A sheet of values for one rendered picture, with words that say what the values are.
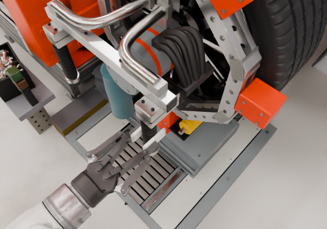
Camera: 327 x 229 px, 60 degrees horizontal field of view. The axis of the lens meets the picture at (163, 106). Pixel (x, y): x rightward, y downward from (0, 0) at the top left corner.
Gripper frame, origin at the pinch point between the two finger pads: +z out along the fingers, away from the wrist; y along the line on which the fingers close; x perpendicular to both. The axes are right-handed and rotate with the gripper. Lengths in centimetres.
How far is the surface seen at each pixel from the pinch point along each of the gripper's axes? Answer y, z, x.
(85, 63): -79, 26, -56
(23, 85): -58, -10, -24
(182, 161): -5, 23, -66
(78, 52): -88, 28, -56
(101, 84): -53, 19, -45
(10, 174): -69, -38, -83
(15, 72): -59, -10, -17
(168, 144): -17, 26, -68
